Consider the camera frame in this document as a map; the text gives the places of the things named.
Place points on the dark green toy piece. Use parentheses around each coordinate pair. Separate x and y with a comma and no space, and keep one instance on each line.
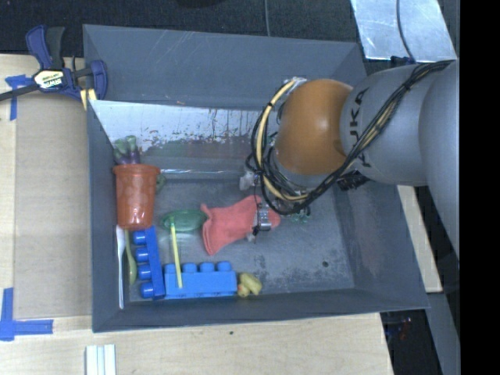
(161,183)

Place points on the orange plastic cup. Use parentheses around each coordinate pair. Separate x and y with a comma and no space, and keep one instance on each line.
(136,197)

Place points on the purple toy eggplant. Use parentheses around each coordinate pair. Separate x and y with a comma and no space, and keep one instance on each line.
(129,151)

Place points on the yellow straw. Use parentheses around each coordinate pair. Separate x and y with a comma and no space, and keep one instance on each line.
(176,254)

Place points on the green clear lid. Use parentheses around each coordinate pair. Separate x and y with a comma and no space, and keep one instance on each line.
(187,220)

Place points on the pink cloth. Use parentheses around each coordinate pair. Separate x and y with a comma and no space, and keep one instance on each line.
(228,225)

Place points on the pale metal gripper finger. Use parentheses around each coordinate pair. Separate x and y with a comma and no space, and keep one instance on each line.
(265,222)

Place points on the yellow rubber duck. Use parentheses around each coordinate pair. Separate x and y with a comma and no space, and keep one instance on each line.
(251,284)

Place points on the white plastic utensil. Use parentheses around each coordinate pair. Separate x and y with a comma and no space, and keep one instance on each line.
(120,264)

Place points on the wide blue toy brick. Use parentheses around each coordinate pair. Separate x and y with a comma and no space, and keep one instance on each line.
(201,281)

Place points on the narrow blue toy brick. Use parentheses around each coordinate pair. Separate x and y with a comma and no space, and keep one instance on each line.
(154,262)

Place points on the grey metal bin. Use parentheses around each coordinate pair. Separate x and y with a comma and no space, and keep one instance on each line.
(218,72)

